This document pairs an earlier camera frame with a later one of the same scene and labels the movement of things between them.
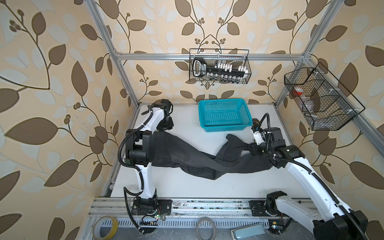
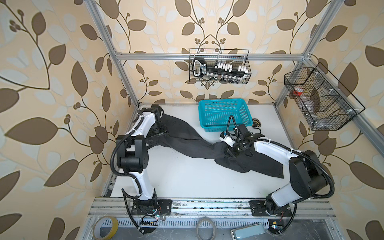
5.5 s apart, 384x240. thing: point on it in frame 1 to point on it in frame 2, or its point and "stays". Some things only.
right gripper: x=252 y=148 to x=231 y=152
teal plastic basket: x=224 y=115 stays
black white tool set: x=200 y=69 stays
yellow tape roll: x=96 y=228 stays
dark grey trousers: x=167 y=152 to x=191 y=141
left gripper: x=171 y=124 to x=164 y=130
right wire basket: x=324 y=103 stays
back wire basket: x=219 y=66 stays
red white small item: x=298 y=91 stays
